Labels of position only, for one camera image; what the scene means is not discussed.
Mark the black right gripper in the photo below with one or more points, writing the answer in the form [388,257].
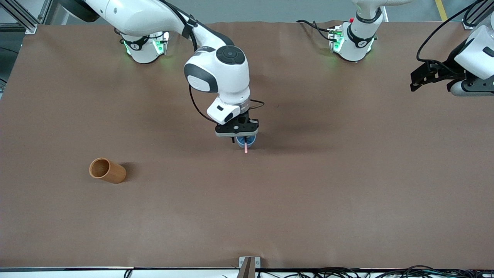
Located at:
[246,120]

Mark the brown table cloth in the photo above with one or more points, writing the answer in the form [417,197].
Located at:
[247,200]

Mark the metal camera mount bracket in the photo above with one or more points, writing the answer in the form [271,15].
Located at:
[247,266]

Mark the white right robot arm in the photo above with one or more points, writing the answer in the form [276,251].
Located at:
[227,73]

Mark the aluminium frame profile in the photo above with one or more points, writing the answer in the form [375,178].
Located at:
[469,23]
[23,17]

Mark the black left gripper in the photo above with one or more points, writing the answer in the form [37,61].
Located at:
[450,70]

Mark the pink chopstick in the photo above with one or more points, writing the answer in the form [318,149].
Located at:
[246,146]

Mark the blue cup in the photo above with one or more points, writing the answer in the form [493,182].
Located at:
[251,142]

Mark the brown wooden cup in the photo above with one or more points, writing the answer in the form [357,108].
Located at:
[112,172]

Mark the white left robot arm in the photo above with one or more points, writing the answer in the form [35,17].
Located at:
[357,42]

